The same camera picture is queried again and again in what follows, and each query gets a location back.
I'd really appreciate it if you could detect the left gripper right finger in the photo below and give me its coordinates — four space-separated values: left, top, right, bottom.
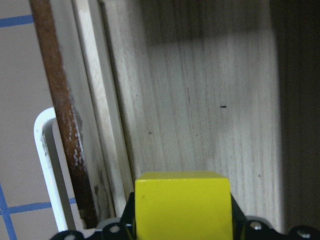
231 196 320 240

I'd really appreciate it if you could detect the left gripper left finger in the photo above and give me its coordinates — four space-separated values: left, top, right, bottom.
51 192 137 240

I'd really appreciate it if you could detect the light wood drawer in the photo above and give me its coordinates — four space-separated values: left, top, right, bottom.
30 0 285 231

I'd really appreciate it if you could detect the white drawer handle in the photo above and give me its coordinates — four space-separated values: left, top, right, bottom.
33 107 76 232

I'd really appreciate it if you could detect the yellow wooden block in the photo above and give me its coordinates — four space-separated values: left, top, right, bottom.
135 171 233 240

